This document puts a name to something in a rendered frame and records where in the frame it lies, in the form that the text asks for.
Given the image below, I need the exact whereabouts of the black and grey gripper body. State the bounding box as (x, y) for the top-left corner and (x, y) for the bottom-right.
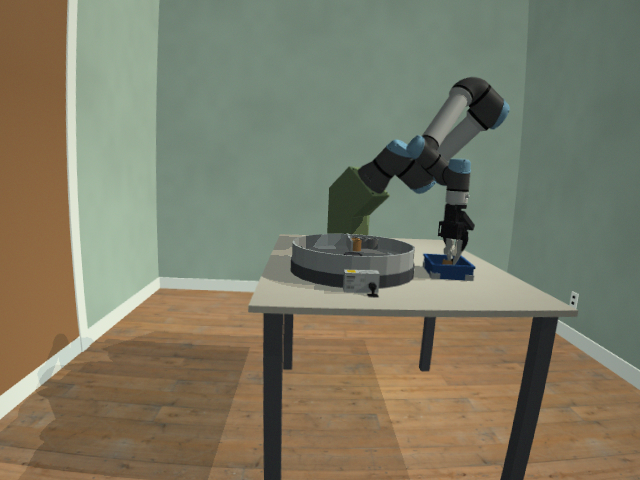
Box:
(438, 203), (468, 240)

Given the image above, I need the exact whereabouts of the blue crate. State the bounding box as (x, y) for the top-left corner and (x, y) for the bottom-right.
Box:
(423, 253), (476, 281)

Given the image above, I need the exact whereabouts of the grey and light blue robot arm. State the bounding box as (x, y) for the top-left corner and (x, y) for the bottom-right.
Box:
(358, 77), (510, 205)

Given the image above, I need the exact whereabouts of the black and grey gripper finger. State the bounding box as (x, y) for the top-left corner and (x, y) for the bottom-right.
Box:
(452, 231), (469, 265)
(443, 238), (454, 261)

